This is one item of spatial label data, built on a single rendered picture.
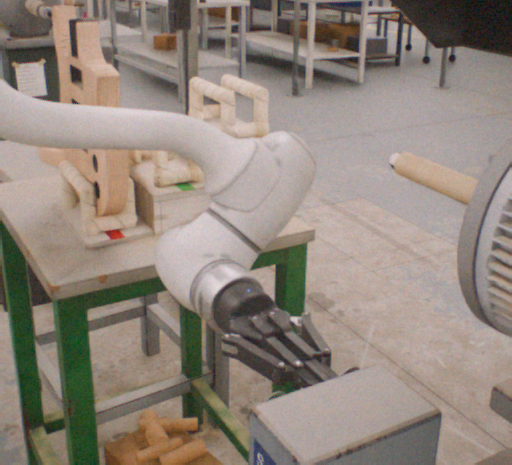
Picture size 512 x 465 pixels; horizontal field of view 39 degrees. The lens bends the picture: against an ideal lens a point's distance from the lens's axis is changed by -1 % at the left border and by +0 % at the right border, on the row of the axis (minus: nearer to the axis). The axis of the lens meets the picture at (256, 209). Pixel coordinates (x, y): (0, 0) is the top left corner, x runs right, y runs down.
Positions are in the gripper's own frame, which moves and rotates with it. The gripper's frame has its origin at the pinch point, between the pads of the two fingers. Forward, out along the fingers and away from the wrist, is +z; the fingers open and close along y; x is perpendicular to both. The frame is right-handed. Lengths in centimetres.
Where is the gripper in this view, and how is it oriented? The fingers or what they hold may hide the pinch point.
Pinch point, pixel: (326, 387)
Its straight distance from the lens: 81.8
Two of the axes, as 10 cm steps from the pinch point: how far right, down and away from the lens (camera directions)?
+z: 5.0, 3.3, -8.0
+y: -8.7, 1.7, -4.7
